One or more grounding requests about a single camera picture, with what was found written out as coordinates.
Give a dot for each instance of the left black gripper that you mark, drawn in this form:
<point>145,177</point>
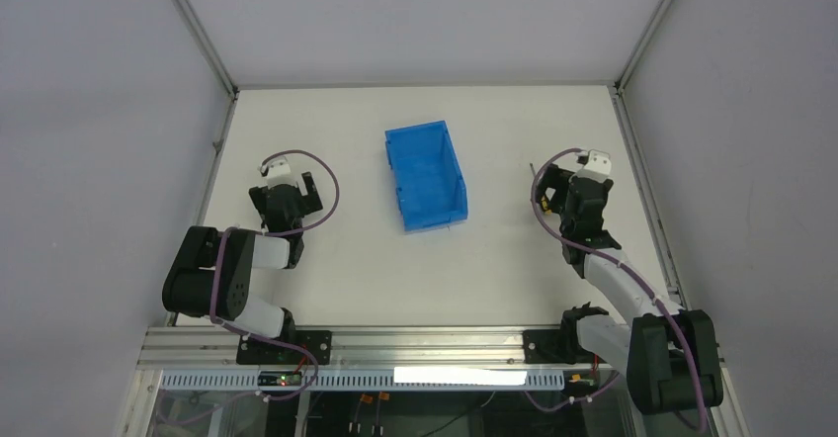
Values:
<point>288,197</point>

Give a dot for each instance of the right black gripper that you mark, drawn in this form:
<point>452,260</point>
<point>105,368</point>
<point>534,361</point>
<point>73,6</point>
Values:
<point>566,190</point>

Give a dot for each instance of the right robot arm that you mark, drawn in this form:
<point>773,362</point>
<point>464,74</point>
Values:
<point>666,353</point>

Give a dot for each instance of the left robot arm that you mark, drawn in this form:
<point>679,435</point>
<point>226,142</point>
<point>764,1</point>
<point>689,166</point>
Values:
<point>210,277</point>

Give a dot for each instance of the blue plastic bin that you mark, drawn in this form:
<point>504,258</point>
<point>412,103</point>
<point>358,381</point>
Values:
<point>429,185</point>

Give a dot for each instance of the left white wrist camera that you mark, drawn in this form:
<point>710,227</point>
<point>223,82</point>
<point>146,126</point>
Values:
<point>277,171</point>

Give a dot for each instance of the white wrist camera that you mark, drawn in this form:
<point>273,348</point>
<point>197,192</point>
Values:
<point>594,164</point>
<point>277,171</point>

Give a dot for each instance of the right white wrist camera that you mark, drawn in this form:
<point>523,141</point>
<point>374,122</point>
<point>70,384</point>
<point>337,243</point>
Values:
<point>594,164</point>

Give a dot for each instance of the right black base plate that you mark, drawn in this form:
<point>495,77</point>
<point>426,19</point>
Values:
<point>553,346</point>

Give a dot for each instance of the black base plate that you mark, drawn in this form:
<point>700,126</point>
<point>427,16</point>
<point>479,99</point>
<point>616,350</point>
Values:
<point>318,342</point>
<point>553,346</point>

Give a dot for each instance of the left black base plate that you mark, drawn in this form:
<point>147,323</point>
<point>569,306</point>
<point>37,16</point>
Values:
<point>318,342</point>

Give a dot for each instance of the aluminium frame rail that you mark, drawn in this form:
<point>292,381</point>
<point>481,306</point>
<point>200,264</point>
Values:
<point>356,347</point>

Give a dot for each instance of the white slotted cable duct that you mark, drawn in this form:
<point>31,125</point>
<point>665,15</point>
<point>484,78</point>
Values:
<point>408,379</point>

